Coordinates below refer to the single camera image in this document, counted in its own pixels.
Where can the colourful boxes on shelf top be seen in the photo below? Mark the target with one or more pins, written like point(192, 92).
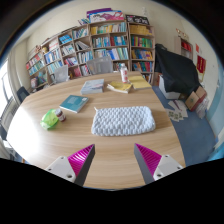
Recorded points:
point(104, 14)

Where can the dark blue chair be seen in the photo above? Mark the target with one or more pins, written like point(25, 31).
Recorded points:
point(22, 93)

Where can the white plastic bottle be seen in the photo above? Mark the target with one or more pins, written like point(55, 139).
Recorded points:
point(124, 73)

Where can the white storage box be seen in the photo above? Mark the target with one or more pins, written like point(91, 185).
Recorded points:
point(167, 93)

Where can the white chair at left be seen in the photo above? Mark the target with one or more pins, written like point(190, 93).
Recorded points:
point(61, 74)

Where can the red wall cabinet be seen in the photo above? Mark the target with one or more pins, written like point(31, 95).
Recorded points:
point(186, 49)

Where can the yellow notepad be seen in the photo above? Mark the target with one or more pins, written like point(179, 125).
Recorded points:
point(139, 82)

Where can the teal book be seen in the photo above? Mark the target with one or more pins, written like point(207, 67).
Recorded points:
point(74, 103)

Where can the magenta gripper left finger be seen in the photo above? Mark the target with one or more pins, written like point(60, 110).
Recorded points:
point(75, 167)

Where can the cardboard box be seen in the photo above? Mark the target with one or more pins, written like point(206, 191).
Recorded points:
point(195, 98)

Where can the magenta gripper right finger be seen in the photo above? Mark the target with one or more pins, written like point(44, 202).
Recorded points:
point(154, 166)

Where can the black cloth cover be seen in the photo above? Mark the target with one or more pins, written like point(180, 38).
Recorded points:
point(179, 72)

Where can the white knitted towel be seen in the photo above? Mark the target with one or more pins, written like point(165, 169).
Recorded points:
point(123, 121)

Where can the green plastic bag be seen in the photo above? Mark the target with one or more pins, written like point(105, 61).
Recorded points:
point(49, 119)

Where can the grey office chair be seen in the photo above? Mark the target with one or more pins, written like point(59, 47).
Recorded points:
point(100, 65)

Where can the large wooden bookshelf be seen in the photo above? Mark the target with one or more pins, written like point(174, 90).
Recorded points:
point(124, 42)

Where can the small red-labelled jar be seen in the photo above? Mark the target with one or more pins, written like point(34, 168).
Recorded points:
point(60, 115)

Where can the grey book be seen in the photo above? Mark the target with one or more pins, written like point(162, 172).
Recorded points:
point(92, 86)

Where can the yellow book stack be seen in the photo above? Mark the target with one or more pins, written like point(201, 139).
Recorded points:
point(119, 87)

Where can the papers on floor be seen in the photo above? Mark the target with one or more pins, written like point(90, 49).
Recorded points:
point(178, 111)

